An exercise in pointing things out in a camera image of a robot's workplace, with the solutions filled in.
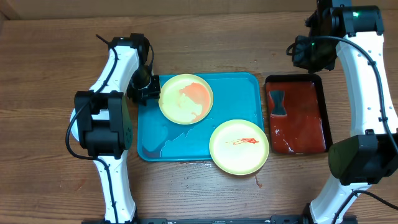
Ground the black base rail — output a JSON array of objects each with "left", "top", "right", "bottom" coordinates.
[{"left": 81, "top": 213, "right": 358, "bottom": 224}]

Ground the green rimmed plate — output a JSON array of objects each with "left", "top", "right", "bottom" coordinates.
[
  {"left": 209, "top": 119, "right": 270, "bottom": 175},
  {"left": 159, "top": 74, "right": 214, "bottom": 125}
]

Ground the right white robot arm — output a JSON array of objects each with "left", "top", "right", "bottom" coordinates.
[{"left": 287, "top": 0, "right": 397, "bottom": 224}]

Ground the light blue plate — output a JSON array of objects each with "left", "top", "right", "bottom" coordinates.
[{"left": 70, "top": 109, "right": 79, "bottom": 141}]

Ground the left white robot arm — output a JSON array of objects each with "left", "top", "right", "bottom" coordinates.
[{"left": 65, "top": 33, "right": 160, "bottom": 223}]

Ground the black red rectangular tray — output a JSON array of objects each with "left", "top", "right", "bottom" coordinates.
[{"left": 264, "top": 74, "right": 333, "bottom": 155}]

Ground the teal plastic tray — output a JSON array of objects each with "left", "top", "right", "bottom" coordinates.
[{"left": 137, "top": 72, "right": 264, "bottom": 162}]

